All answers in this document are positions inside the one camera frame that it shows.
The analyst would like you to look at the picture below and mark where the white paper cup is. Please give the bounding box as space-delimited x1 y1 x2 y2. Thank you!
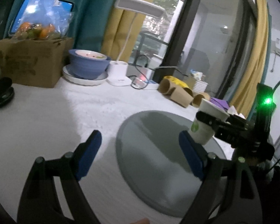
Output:
188 99 229 145

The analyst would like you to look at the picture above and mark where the brown paper cup middle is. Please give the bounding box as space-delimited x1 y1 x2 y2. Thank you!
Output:
191 92 210 108

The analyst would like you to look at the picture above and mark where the brown paper cup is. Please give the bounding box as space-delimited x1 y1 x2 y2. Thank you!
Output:
158 78 177 96
191 92 210 108
183 88 193 97

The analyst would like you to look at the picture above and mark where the brown paper cup left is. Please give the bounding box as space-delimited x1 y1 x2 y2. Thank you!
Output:
183 88 193 97

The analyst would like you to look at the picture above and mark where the brown paper cup right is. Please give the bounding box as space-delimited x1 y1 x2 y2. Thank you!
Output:
158 78 177 96

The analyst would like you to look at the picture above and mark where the purple cloth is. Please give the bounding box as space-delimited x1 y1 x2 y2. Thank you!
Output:
209 97 230 111

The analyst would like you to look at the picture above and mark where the yellow curtain right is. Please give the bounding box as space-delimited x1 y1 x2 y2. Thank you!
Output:
231 0 269 117

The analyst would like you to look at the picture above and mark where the white basket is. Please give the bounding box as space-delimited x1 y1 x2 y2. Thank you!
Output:
192 79 208 93

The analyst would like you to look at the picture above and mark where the brown paper bag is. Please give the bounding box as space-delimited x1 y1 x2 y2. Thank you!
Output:
170 86 193 108

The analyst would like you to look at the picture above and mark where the yellow plastic bag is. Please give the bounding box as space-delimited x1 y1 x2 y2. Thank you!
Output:
164 76 189 88

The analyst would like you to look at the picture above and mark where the white power strip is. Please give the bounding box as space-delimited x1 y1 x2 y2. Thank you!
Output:
131 77 159 90

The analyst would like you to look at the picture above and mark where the grey round mat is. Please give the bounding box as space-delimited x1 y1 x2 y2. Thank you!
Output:
115 110 228 219

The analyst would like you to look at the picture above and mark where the white desk lamp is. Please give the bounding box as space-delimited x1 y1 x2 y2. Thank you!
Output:
102 0 165 86

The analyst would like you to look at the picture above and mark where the white plate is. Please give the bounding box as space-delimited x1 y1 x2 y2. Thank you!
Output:
63 65 108 86

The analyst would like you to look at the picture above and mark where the black round object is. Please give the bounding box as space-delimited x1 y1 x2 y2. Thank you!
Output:
0 77 14 108

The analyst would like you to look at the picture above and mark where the pink inner bowl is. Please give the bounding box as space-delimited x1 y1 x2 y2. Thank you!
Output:
75 50 107 60

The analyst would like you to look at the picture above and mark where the blue ceramic bowl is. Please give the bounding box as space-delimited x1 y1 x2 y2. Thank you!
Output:
69 49 111 79

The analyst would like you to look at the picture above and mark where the cardboard box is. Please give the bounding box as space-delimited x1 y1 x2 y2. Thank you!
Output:
0 38 73 88

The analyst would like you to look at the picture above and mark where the teal curtain left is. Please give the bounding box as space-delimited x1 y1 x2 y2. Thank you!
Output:
3 0 115 51

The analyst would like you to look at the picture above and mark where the plastic bag of fruit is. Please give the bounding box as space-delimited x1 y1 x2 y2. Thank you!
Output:
8 0 74 40

